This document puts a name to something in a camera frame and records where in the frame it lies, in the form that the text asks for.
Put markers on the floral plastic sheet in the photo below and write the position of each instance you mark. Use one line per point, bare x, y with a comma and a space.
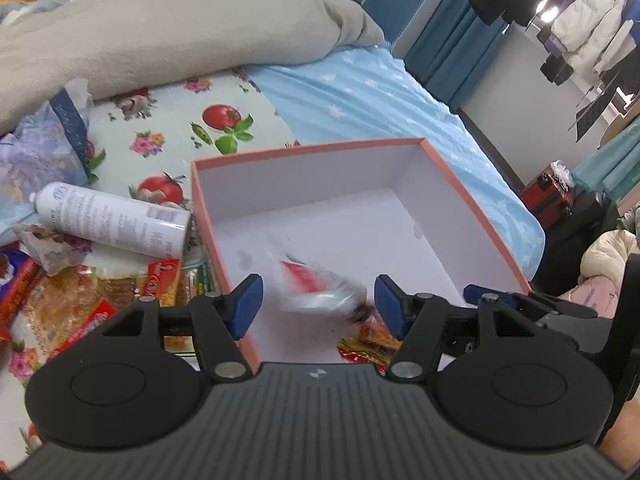
165, 115

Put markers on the white spray can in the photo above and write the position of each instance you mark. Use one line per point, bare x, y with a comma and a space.
110, 220

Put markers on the red yellow snack packet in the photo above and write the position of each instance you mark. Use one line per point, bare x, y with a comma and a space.
367, 347

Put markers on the blue curtain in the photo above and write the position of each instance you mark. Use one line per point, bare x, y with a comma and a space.
450, 50

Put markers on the cream puffer jacket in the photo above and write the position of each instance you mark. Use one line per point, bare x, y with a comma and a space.
607, 252

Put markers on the grey blanket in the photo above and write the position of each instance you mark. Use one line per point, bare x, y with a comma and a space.
175, 25

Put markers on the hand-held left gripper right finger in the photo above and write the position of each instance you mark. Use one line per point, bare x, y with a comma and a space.
387, 305

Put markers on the white puffer jacket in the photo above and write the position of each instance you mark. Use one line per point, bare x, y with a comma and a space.
590, 20

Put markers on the red suitcase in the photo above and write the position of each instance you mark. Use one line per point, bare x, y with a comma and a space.
545, 195

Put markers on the light blue bedsheet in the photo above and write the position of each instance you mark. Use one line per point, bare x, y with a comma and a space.
360, 100

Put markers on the lavender plastic bag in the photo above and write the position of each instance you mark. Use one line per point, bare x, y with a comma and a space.
40, 160

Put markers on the pink cardboard box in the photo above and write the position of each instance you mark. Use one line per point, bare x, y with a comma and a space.
325, 210

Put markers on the white red snack packet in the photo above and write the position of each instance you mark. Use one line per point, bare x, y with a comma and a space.
305, 280

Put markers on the black suitcase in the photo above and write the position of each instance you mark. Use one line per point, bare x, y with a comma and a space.
575, 230

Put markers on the crumpled clear plastic wrapper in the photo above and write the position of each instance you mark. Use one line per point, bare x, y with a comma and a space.
50, 255

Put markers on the pink cloth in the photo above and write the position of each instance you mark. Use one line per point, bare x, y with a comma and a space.
595, 290

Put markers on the teal cloth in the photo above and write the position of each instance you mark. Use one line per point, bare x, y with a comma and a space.
610, 165

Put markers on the orange biscuit packet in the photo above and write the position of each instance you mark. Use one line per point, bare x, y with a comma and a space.
160, 280

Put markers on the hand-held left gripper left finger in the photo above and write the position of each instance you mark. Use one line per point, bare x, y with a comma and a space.
247, 305

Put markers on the person's right hand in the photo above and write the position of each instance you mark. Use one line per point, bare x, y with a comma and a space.
625, 440

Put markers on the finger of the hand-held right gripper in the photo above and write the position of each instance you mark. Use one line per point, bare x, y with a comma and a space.
550, 302

